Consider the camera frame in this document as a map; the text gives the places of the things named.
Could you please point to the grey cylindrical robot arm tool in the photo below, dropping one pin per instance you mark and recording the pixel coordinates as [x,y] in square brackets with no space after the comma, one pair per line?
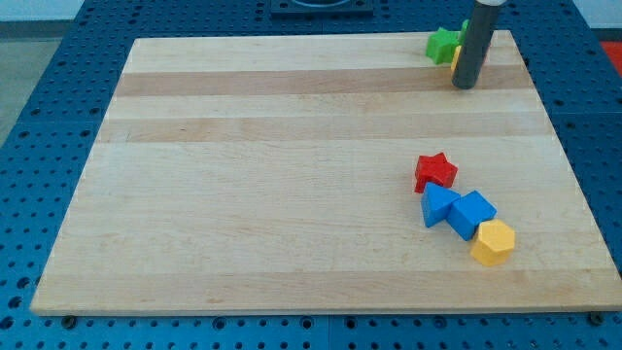
[478,36]

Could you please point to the green star block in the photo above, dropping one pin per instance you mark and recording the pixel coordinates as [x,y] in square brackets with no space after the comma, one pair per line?
[441,45]

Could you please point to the wooden board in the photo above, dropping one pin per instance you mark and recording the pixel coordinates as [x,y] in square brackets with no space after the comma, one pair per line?
[274,175]

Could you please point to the red star block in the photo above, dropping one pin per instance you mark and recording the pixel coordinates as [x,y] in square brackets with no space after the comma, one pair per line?
[436,169]

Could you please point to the blue triangle block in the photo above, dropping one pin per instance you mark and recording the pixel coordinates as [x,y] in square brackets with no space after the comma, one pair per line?
[436,203]

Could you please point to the yellow hexagon block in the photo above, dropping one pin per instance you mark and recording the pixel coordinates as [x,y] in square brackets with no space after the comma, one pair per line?
[493,242]

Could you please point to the yellow block behind tool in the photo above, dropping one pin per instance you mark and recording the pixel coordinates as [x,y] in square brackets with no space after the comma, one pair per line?
[455,58]

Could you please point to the blue cube block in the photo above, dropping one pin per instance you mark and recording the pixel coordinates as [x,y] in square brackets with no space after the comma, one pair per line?
[468,212]

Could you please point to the green block behind tool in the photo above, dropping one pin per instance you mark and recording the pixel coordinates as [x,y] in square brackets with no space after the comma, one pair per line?
[463,32]

